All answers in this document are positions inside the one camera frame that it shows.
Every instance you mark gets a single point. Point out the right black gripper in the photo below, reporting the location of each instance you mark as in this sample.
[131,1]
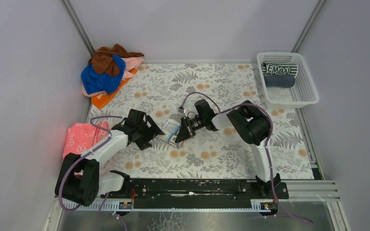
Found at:
[189,125]

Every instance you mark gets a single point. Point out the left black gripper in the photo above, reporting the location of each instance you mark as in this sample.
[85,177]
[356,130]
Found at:
[143,131]

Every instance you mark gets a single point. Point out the orange blue rabbit towel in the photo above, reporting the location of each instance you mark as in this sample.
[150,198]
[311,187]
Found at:
[171,130]

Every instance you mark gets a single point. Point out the brown towel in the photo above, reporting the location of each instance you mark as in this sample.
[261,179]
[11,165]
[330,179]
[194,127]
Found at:
[103,62]

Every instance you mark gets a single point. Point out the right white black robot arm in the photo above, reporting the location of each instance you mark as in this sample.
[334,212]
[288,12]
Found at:
[251,123]

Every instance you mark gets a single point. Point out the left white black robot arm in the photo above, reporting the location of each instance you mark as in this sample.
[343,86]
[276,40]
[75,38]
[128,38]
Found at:
[79,178]

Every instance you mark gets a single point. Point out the floral table mat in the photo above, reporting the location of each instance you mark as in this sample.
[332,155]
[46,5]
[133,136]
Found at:
[159,89]

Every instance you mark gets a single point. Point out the light pink towel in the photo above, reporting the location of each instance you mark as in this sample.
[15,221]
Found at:
[130,64]

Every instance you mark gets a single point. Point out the pink patterned towel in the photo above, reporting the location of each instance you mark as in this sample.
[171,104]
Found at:
[80,137]

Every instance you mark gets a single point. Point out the dark blue rolled towel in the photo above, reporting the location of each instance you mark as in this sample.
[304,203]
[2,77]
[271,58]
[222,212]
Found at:
[279,81]

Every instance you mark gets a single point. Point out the striped lemon rolled towel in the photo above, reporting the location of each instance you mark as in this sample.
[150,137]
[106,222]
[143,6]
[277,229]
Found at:
[279,69]

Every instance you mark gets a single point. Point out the white plastic basket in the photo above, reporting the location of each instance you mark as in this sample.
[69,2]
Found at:
[303,92]

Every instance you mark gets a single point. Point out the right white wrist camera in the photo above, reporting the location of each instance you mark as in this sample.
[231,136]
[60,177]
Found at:
[182,110]

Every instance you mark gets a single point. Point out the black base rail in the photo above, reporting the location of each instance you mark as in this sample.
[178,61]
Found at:
[198,193]

